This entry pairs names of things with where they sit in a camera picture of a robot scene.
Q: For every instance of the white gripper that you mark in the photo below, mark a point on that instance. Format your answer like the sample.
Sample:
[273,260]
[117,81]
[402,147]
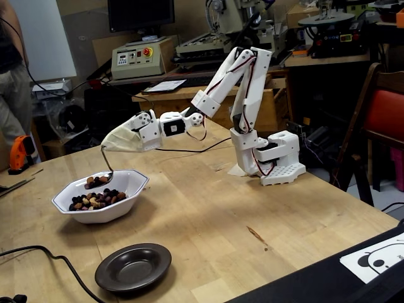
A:
[148,136]

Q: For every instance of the bent metal spoon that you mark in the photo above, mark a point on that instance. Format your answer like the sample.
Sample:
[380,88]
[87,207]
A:
[110,177]

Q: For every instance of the dark raisin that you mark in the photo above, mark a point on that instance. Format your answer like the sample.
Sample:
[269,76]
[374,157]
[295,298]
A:
[96,182]

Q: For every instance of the trail mix pile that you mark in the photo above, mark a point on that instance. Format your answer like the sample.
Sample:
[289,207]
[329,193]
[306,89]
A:
[94,202]

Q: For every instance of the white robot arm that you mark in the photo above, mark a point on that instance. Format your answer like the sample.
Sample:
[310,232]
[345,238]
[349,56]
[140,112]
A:
[255,94]

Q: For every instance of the white octagonal bowl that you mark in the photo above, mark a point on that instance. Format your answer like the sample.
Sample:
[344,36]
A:
[126,181]

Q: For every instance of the dark brown plate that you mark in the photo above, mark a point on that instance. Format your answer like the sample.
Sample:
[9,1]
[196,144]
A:
[132,268]

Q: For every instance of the wooden workbench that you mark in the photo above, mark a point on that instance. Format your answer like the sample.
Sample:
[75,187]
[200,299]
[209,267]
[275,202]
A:
[170,107]

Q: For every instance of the clear plastic bag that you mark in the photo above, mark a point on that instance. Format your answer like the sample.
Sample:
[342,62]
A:
[69,116]

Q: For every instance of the small red clip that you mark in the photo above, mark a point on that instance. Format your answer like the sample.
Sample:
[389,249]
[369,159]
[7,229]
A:
[94,83]

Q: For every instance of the white paper sheet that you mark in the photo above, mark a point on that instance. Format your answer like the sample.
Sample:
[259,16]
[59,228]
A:
[167,85]

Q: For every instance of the beige control box red button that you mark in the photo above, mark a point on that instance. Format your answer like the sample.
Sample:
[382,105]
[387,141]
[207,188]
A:
[135,67]

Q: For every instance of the black keyboard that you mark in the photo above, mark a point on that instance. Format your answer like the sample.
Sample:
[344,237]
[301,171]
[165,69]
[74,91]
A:
[199,81]

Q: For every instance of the white cardboard box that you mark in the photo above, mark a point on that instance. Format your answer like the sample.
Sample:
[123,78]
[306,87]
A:
[50,86]

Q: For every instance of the small wooden stick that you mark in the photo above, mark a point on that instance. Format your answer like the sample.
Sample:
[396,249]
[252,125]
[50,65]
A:
[37,172]

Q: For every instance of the orange power tool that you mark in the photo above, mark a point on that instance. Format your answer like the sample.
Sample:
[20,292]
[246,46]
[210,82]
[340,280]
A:
[19,151]

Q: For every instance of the white paper wedge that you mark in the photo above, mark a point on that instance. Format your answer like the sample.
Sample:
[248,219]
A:
[236,171]

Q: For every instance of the flat metal ruler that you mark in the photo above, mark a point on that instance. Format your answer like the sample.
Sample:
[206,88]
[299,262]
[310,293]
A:
[15,186]

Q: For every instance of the person in khaki trousers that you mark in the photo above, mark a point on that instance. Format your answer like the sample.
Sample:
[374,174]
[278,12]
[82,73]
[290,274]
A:
[12,94]

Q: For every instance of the black computer monitor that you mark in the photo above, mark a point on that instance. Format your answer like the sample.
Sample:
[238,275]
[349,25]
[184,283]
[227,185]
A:
[142,14]

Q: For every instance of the white board panel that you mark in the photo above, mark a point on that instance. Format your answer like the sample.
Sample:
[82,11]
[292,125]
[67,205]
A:
[47,38]

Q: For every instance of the beige milling machine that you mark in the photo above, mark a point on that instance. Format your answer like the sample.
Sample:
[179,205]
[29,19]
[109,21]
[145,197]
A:
[233,19]

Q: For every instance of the small orange box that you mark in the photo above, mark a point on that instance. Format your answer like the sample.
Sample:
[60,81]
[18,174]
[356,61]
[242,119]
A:
[300,52]

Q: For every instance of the brown cardboard box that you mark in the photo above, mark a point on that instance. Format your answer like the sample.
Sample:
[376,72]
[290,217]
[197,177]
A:
[300,15]

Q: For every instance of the wooden shelf board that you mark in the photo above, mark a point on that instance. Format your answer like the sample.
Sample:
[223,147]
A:
[328,60]

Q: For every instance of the black scroll saw machine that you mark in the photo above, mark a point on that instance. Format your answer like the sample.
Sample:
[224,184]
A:
[334,41]

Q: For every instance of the wooden chair with red cushion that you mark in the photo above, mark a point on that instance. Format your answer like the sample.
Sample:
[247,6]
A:
[388,110]

